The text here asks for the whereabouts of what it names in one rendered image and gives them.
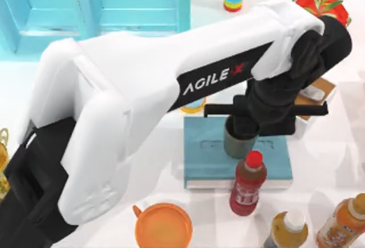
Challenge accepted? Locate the orange bottle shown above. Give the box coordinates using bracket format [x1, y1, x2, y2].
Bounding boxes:
[316, 193, 365, 248]

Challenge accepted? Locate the red plant pot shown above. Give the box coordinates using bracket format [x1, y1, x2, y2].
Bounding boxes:
[293, 0, 352, 28]

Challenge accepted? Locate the orange cup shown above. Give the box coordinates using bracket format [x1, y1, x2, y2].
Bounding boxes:
[132, 202, 193, 248]

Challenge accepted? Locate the golden trophy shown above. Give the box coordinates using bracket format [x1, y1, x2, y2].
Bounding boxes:
[0, 128, 11, 201]

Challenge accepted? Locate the light blue rack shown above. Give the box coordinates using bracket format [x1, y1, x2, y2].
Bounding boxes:
[0, 0, 190, 55]

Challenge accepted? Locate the blue book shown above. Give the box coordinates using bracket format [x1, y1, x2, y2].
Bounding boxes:
[182, 115, 294, 190]

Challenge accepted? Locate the red bottle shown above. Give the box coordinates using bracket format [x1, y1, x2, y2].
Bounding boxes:
[229, 151, 268, 217]

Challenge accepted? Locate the brown bottle with white cap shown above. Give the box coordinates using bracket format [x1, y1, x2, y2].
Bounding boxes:
[262, 209, 310, 248]

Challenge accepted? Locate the brown and white box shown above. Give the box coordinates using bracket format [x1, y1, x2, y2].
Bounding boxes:
[294, 76, 338, 141]

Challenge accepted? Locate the yellow round cup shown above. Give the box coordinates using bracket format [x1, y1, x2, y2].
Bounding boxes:
[181, 97, 206, 114]

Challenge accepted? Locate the grey cup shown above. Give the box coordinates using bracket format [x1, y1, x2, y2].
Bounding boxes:
[224, 116, 261, 159]

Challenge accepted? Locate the pale grey rounded box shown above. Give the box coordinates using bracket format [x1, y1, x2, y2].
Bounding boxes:
[303, 84, 326, 101]

